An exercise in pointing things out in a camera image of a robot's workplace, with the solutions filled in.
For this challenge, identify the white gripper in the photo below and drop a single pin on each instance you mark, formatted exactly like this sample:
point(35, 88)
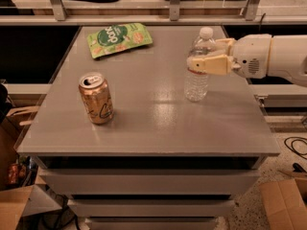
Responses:
point(251, 56)

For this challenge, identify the clear plastic water bottle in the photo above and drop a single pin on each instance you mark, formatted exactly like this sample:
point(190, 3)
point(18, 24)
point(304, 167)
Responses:
point(195, 83)

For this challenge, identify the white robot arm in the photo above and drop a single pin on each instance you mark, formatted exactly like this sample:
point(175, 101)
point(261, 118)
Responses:
point(287, 58)

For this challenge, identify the green snack bag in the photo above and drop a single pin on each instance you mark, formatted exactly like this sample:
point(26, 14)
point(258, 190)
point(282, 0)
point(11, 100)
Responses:
point(118, 38)

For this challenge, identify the gold soda can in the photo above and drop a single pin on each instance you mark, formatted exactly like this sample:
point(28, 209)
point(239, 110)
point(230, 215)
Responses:
point(95, 94)

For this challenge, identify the grey drawer cabinet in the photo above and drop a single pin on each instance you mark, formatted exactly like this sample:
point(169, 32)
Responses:
point(161, 162)

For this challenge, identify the cardboard box right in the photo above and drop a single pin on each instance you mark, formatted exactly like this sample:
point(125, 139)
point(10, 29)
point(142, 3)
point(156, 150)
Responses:
point(285, 203)

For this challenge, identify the cardboard box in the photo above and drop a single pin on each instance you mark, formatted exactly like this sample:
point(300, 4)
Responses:
point(24, 202)
point(285, 203)

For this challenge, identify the cardboard box left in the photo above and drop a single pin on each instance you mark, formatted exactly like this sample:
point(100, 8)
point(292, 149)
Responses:
point(24, 202)

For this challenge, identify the metal railing frame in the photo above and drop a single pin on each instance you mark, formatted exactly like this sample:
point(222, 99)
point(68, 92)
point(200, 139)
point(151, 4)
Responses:
point(204, 12)

